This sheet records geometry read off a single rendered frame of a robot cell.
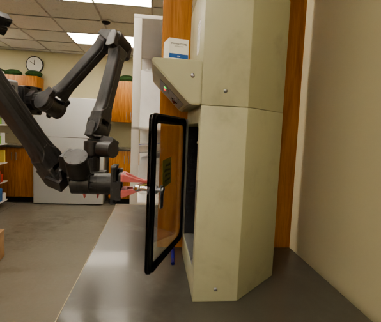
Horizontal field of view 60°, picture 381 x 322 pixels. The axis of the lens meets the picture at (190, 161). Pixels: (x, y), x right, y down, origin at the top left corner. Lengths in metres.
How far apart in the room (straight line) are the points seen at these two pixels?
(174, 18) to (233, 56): 0.43
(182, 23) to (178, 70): 0.43
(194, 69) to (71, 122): 5.10
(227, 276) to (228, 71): 0.49
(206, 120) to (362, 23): 0.51
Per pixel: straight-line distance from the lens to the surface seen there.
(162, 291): 0.90
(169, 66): 0.76
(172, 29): 1.17
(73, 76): 1.44
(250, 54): 0.80
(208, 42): 0.78
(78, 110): 5.78
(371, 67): 0.97
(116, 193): 0.87
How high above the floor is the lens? 1.35
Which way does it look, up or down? 5 degrees down
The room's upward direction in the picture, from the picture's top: 2 degrees clockwise
